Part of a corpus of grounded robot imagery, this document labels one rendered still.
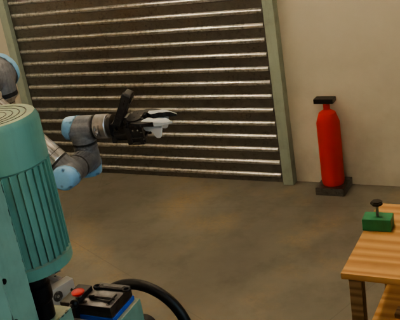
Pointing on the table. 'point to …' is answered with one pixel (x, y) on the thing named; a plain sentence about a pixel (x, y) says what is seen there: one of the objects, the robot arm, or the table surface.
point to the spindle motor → (28, 187)
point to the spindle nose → (43, 298)
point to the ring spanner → (112, 287)
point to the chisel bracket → (63, 313)
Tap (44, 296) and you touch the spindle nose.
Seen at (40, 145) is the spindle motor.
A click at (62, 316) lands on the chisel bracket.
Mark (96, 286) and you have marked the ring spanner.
